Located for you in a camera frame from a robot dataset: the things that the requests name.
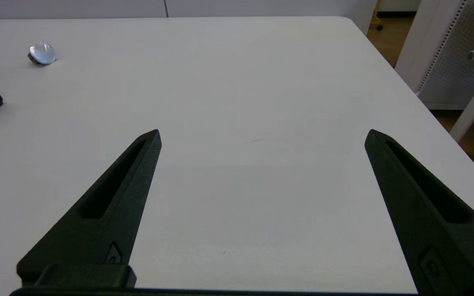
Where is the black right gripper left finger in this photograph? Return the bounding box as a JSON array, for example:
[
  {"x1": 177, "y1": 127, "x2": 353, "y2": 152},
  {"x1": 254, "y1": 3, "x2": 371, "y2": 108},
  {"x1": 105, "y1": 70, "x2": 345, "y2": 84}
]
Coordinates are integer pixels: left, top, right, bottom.
[{"x1": 16, "y1": 129, "x2": 163, "y2": 288}]

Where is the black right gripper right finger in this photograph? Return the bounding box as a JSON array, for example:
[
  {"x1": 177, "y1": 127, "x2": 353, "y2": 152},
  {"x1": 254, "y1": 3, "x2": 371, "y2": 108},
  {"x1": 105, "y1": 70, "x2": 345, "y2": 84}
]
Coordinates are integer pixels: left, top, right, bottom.
[{"x1": 364, "y1": 129, "x2": 474, "y2": 296}]

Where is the white pegboard partition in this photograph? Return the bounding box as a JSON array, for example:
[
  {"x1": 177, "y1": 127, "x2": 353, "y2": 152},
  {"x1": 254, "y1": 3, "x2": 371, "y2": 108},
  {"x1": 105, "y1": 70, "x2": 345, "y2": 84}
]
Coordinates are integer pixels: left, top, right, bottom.
[{"x1": 395, "y1": 0, "x2": 474, "y2": 110}]

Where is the brown furniture leg with caster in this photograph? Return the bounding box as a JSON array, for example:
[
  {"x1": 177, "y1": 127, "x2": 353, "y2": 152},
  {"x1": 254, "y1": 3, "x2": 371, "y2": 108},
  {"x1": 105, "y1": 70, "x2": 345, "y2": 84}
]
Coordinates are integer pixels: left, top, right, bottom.
[{"x1": 369, "y1": 0, "x2": 384, "y2": 32}]

